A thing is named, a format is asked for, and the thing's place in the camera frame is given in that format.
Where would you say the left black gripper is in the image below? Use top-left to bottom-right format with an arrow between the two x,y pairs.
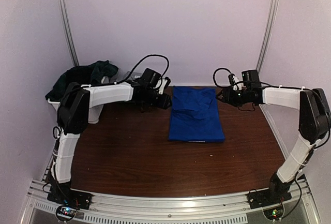
145,88 -> 173,111

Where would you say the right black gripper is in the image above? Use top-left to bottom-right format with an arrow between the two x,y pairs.
216,87 -> 251,108

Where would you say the blue t-shirt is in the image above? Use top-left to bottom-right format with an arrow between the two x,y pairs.
168,86 -> 225,143

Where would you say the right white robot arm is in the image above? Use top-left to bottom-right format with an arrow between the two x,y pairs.
216,70 -> 330,204

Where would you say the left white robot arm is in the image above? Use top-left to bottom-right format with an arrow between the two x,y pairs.
49,68 -> 172,205

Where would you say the white plastic laundry bin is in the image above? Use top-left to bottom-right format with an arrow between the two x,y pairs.
47,76 -> 111,124

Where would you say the folded grey button shirt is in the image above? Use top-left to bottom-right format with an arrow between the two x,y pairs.
123,71 -> 143,81

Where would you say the dark green plaid shirt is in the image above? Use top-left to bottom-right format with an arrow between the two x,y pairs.
45,61 -> 118,102

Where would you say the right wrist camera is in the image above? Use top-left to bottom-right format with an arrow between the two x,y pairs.
228,73 -> 243,91

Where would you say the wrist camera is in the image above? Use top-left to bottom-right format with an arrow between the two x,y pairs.
157,77 -> 171,95
228,73 -> 243,91

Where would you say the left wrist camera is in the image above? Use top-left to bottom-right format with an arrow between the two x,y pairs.
157,77 -> 171,95

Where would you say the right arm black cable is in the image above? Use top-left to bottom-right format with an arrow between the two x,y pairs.
213,68 -> 235,89

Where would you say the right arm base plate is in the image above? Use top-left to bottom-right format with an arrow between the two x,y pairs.
246,189 -> 292,209

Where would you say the right aluminium frame post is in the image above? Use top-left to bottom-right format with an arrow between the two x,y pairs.
256,0 -> 280,72

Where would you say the aluminium frame post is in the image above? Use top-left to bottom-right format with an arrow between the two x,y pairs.
58,0 -> 79,67
256,0 -> 280,72

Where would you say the left aluminium frame post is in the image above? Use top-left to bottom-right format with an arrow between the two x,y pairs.
58,0 -> 79,67

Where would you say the front aluminium rail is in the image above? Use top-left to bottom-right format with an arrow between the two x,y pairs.
25,180 -> 316,224

